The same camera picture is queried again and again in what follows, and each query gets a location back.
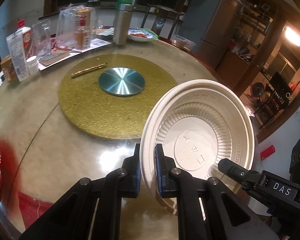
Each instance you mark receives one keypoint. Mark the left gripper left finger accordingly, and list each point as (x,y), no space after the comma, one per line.
(90,209)

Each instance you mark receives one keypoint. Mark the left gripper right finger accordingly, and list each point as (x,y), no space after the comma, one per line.
(207,209)

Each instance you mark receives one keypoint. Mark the beige plastic bowl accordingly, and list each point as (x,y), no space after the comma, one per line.
(198,123)

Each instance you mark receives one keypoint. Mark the red cloth napkin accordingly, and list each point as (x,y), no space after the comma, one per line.
(31,209)

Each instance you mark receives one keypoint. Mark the red plastic cup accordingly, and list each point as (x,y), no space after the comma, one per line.
(267,152)

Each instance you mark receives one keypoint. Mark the gold glitter turntable mat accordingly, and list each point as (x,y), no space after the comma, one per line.
(96,112)

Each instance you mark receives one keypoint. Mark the silver turntable hub disc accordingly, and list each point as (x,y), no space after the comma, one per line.
(121,81)

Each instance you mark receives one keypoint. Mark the brown lidded jar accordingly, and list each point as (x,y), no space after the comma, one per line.
(8,69)

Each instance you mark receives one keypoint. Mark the small white pill bottle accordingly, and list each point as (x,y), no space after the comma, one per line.
(33,64)

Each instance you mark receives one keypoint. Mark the grey refrigerator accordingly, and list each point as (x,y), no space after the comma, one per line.
(210,24)

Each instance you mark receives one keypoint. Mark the white paper sheet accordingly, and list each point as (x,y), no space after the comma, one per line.
(58,55)

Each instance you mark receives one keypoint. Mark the clear plastic container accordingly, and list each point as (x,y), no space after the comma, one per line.
(182,43)

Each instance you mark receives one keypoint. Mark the white bottle red cap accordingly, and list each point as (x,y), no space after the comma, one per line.
(20,48)

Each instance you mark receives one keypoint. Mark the clear glass mug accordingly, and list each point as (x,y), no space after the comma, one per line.
(41,38)

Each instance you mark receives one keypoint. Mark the liquor bottle in bag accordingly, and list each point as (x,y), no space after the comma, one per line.
(75,27)

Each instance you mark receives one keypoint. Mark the patterned food dish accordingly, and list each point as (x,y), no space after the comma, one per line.
(139,35)

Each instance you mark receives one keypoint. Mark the dark wooden chair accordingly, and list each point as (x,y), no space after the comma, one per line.
(161,17)

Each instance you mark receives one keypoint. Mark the steel thermos flask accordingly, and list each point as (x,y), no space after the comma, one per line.
(122,21)

